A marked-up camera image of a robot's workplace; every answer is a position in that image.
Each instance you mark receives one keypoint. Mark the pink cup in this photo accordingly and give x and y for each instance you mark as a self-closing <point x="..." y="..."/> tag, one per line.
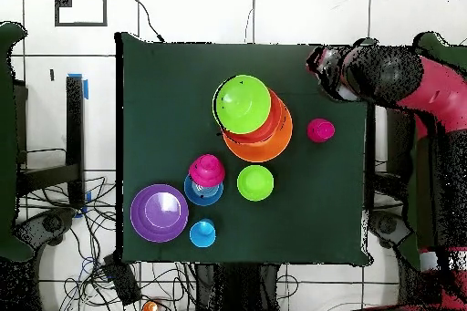
<point x="320" y="130"/>

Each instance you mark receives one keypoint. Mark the red bowl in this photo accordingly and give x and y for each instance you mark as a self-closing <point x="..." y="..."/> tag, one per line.
<point x="275" y="121"/>

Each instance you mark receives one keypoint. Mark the large green bowl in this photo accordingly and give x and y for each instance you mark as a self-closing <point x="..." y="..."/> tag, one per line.
<point x="242" y="105"/>

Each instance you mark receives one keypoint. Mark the large orange bowl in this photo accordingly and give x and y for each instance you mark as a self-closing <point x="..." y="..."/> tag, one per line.
<point x="262" y="150"/>

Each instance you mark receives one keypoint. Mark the small green bowl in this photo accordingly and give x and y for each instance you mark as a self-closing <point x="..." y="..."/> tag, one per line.
<point x="255" y="183"/>

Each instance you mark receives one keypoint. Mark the pink bowl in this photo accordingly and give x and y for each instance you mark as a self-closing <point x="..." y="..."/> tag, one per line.
<point x="207" y="170"/>

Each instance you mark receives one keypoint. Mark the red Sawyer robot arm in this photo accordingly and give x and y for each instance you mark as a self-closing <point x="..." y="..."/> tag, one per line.
<point x="437" y="92"/>

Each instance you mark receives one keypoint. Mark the green clothed side table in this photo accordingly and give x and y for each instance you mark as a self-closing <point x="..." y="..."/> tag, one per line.
<point x="448" y="50"/>
<point x="7" y="143"/>

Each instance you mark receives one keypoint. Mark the dark green tablecloth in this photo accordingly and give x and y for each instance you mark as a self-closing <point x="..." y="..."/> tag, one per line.
<point x="182" y="88"/>

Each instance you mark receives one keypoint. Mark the blue bowl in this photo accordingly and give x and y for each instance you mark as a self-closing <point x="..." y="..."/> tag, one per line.
<point x="202" y="196"/>

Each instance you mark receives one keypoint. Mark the grey chair base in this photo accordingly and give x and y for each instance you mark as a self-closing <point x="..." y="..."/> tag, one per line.
<point x="386" y="225"/>
<point x="51" y="223"/>

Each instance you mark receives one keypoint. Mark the blue cup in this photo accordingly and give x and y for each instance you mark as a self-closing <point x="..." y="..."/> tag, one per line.
<point x="202" y="233"/>

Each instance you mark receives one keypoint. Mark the purple bowl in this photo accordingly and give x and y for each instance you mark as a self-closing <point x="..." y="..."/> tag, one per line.
<point x="159" y="213"/>

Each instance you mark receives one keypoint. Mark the blue tape strip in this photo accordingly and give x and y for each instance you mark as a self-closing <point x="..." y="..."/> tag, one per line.
<point x="86" y="89"/>

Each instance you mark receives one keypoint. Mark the black metal stand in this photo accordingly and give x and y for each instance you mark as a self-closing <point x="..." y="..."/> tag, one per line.
<point x="74" y="125"/>

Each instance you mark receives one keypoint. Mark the small black floor object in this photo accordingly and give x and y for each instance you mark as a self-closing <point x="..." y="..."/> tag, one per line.
<point x="52" y="74"/>

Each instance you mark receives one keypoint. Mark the small orange object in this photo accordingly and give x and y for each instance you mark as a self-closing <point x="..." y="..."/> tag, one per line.
<point x="149" y="307"/>

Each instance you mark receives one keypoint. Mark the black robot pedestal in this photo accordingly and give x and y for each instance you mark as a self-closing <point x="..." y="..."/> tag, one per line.
<point x="237" y="289"/>

